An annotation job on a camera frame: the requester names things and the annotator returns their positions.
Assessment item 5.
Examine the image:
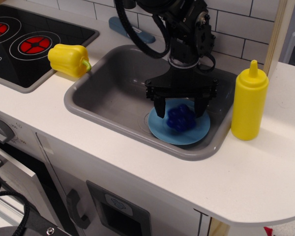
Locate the light blue plate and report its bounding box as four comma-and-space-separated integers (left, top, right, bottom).
148, 99, 210, 145

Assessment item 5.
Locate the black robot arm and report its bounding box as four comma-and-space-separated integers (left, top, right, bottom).
137, 0, 218, 118

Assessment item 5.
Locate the black metal foreground base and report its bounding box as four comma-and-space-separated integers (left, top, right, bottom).
0, 208, 72, 236

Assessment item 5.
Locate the grey dishwasher panel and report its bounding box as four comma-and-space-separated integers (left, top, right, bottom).
86, 180, 152, 236

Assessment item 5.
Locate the grey cabinet door handle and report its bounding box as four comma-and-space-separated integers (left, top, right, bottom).
66, 189, 90, 229

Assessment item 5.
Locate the light wooden side post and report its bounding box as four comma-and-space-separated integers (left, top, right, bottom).
263, 0, 295, 79

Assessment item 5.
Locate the black toy stovetop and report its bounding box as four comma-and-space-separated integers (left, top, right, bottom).
0, 4, 99, 93

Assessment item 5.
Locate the grey toy sink basin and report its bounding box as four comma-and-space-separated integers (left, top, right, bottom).
64, 45, 236, 161

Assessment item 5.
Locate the grey oven knob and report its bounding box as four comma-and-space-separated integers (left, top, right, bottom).
0, 120, 15, 144

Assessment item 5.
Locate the blue toy blueberries cluster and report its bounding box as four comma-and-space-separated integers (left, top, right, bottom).
166, 104, 196, 132

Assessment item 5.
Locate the yellow squeeze bottle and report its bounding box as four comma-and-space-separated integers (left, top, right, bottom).
231, 60, 269, 141

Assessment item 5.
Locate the white oven door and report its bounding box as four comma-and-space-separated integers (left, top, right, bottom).
0, 149, 45, 215

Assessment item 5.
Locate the blue flat toy piece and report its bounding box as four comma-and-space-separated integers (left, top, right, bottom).
108, 17, 156, 44

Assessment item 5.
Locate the black braided foreground cable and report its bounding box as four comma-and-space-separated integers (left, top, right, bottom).
0, 191, 30, 236

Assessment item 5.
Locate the yellow toy bell pepper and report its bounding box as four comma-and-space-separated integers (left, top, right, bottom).
48, 44, 91, 78

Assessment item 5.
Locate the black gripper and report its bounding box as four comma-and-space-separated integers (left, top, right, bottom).
145, 66, 219, 118

